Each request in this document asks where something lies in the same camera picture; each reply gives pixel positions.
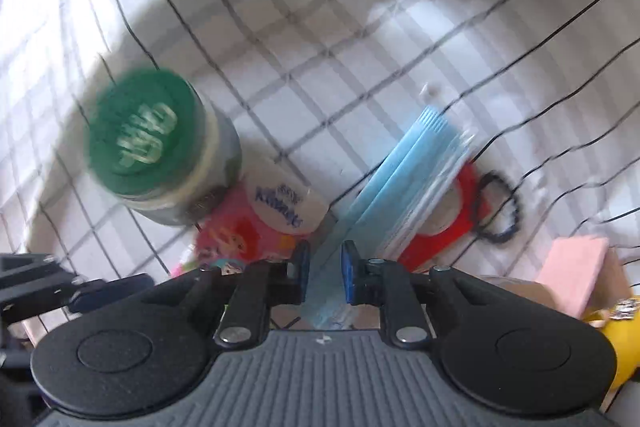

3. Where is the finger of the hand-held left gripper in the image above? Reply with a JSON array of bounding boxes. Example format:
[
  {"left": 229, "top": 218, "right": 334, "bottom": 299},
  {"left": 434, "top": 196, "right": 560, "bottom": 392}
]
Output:
[{"left": 67, "top": 273, "right": 156, "bottom": 314}]

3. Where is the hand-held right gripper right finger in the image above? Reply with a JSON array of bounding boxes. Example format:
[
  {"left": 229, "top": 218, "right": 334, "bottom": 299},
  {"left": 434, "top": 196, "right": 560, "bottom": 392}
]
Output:
[{"left": 341, "top": 241, "right": 482, "bottom": 349}]

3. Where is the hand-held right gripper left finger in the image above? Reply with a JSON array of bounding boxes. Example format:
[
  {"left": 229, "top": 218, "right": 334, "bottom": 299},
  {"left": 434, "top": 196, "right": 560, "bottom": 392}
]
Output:
[{"left": 165, "top": 241, "right": 312, "bottom": 348}]

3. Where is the blue face mask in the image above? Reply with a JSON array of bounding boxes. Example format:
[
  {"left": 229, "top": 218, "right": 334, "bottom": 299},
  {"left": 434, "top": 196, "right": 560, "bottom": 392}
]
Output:
[{"left": 305, "top": 104, "right": 476, "bottom": 330}]

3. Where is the pink tissue pack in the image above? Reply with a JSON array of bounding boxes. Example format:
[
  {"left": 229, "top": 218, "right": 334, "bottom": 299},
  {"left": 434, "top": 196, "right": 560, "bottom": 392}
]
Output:
[{"left": 170, "top": 162, "right": 331, "bottom": 280}]

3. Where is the green lid glass jar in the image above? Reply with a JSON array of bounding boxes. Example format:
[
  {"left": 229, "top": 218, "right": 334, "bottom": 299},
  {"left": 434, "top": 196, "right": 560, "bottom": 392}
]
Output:
[{"left": 87, "top": 67, "right": 243, "bottom": 228}]

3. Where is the white black checkered tablecloth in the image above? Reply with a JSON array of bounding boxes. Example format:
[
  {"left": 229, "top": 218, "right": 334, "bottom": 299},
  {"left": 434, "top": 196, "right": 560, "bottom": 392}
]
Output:
[{"left": 0, "top": 0, "right": 640, "bottom": 333}]

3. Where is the pink cardboard box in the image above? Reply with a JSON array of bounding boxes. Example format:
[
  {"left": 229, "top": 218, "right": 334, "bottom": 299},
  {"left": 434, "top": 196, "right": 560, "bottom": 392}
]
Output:
[{"left": 537, "top": 236, "right": 633, "bottom": 318}]

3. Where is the yellow foam slipper with charms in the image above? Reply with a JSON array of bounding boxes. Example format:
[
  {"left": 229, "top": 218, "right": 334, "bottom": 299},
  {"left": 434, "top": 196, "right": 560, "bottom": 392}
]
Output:
[{"left": 582, "top": 294, "right": 640, "bottom": 393}]

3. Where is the black hair tie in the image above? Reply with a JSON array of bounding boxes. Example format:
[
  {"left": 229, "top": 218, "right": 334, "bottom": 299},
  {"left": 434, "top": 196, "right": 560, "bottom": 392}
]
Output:
[{"left": 472, "top": 171, "right": 525, "bottom": 244}]

